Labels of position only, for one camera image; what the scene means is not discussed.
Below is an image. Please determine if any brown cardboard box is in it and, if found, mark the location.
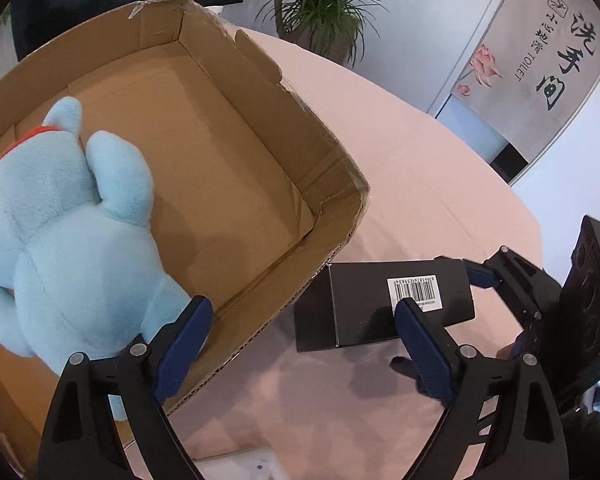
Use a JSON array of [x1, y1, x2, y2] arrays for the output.
[[0, 0, 371, 476]]

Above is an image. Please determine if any tall potted palm plant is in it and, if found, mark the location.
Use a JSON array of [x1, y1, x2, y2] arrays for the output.
[[252, 0, 386, 66]]

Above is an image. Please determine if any black product box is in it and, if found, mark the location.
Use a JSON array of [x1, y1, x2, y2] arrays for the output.
[[294, 259, 476, 353]]

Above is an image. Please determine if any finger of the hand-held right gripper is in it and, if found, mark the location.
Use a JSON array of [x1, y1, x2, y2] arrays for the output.
[[390, 355, 418, 383], [435, 246, 563, 323]]

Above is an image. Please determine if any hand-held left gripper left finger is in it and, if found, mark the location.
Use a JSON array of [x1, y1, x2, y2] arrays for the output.
[[37, 296, 214, 480]]

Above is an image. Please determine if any light blue plush toy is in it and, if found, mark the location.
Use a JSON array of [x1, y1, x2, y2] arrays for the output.
[[0, 96, 203, 423]]

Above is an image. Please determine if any grey toilet sign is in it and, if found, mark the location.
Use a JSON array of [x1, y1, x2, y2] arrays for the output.
[[427, 0, 600, 186]]

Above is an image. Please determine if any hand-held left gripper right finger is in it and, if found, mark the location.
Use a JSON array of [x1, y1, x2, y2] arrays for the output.
[[392, 298, 568, 480]]

